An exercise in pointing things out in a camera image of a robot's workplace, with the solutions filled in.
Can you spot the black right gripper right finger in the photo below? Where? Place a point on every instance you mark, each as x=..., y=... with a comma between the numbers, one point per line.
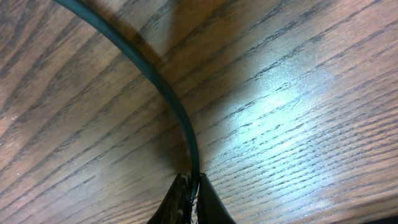
x=210, y=208

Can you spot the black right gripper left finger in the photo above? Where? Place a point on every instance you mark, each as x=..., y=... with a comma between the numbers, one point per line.
x=176, y=206

